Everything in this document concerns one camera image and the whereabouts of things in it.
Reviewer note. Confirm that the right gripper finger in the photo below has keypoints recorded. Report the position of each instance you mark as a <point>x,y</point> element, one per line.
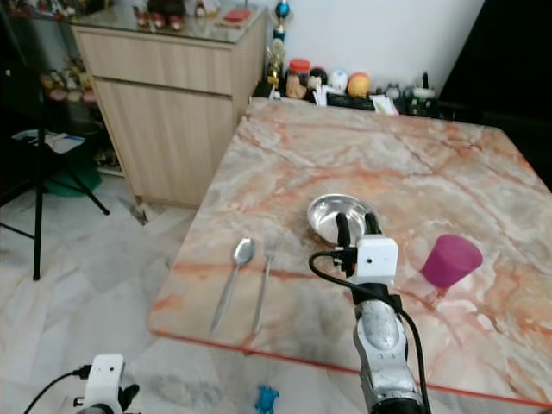
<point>372,224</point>
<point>344,231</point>

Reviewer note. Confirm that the round steel bowl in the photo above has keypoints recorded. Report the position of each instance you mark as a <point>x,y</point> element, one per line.
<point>328,217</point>

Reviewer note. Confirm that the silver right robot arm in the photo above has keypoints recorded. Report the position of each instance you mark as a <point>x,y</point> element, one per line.
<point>384,345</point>

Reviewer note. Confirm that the purple plastic cup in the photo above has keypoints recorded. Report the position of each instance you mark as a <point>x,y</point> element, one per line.
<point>451,260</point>

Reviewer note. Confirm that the steel spoon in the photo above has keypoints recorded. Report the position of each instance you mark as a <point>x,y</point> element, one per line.
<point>242,252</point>

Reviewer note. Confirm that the white card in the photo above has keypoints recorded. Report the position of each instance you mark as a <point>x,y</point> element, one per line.
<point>384,104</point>

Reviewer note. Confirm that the small blue floor object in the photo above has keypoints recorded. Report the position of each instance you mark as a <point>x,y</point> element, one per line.
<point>266,398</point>

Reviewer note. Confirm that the dark jar with stick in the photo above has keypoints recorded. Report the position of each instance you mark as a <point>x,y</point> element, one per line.
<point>424,97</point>

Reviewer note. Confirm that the orange round figure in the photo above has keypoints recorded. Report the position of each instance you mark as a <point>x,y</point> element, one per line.
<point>358,84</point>

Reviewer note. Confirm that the white round figure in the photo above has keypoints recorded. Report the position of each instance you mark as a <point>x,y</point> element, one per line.
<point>338,79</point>

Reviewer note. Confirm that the black-haired doll figure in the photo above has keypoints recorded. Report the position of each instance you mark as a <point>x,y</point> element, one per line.
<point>319,78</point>

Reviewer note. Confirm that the jar with red lid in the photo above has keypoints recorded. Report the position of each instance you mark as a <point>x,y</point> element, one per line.
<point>298,79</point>

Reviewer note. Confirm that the black tripod stand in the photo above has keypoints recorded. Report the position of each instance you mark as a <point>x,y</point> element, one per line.
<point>39,216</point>

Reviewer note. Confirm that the gold trophy with blue ball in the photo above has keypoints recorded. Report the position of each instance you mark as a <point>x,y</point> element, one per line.
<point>276,56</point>

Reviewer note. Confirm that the light wooden cabinet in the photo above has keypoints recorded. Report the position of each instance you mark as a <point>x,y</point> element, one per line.
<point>172,112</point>

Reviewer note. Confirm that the black television screen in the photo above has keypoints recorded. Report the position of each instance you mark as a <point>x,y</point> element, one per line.
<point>509,60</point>

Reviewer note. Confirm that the white papers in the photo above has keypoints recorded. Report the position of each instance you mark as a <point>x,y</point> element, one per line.
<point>52,141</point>

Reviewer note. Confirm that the green round floor object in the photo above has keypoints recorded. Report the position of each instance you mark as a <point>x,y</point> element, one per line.
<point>73,183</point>

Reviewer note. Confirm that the flat red box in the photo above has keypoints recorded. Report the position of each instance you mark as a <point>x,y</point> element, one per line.
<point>237,15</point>

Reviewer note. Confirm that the dark display shelf with figurines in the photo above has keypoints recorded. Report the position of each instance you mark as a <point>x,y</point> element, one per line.
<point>52,82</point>

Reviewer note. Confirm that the dark figurine group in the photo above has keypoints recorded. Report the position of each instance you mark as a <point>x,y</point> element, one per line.
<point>164,10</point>

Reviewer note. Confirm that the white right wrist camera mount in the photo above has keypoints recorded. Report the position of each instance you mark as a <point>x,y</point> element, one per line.
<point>376,259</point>

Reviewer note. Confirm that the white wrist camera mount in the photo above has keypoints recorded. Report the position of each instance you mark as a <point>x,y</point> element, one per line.
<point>376,259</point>
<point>105,379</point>

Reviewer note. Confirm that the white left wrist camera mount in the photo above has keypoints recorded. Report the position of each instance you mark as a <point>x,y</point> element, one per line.
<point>105,379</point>

